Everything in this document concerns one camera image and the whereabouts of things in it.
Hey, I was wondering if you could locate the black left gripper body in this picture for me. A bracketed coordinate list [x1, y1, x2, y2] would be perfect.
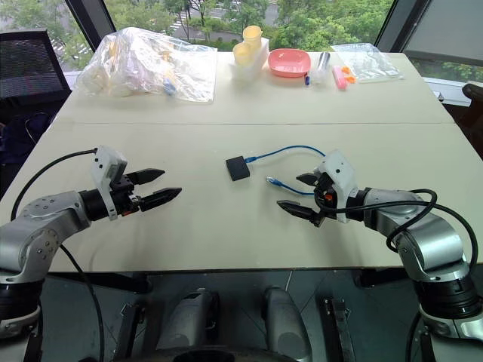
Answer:
[109, 174, 145, 220]

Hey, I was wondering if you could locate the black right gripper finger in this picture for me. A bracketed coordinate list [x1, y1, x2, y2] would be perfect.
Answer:
[276, 200, 320, 222]
[295, 172, 321, 186]

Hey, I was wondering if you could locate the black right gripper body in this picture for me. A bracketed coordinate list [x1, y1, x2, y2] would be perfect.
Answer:
[311, 170, 337, 228]

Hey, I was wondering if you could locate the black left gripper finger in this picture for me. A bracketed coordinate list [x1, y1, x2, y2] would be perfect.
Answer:
[129, 168, 166, 186]
[138, 186, 183, 213]

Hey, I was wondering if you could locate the small black box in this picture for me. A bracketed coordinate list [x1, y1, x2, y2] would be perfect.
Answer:
[226, 155, 251, 183]

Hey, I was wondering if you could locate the pink rectangular block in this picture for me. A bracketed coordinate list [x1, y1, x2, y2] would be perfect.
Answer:
[332, 65, 347, 91]

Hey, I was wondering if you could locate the large clear plastic bag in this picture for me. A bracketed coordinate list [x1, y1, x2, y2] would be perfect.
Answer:
[74, 31, 219, 103]

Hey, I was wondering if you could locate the clear plastic tube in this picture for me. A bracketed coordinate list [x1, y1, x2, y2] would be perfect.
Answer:
[311, 51, 333, 85]

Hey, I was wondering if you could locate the silver right robot leg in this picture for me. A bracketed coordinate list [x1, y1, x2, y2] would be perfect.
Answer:
[262, 286, 313, 362]

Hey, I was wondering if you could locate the silver robot leg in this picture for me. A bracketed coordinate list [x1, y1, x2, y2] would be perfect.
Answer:
[262, 286, 313, 362]
[155, 287, 220, 362]

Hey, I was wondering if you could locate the pink plastic plate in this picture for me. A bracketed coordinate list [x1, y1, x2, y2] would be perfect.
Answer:
[267, 48, 312, 78]

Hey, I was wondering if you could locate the silver left robot leg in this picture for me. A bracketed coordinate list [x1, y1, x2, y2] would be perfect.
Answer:
[155, 287, 220, 362]

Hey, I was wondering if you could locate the small clear plastic bag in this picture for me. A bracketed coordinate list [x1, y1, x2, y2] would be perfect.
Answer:
[331, 42, 404, 84]

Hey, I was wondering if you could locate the pale yellow plastic cup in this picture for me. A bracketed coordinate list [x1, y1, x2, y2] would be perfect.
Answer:
[232, 41, 254, 66]
[242, 25, 263, 50]

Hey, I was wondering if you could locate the black mesh office chair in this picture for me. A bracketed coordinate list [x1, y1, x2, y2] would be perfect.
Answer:
[0, 29, 72, 102]

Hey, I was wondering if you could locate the dark brown chair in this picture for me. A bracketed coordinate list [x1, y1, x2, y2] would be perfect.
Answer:
[454, 83, 483, 152]

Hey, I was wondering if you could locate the blue Ethernet cable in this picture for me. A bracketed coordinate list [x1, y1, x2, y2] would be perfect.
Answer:
[244, 145, 327, 197]

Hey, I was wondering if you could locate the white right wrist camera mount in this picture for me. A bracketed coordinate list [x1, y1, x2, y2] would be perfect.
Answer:
[315, 149, 359, 224]

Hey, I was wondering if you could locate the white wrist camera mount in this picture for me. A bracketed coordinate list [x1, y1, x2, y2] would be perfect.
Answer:
[315, 149, 359, 224]
[90, 146, 128, 221]

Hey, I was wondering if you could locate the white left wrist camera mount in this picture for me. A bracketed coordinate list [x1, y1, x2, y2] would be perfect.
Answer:
[90, 146, 128, 221]

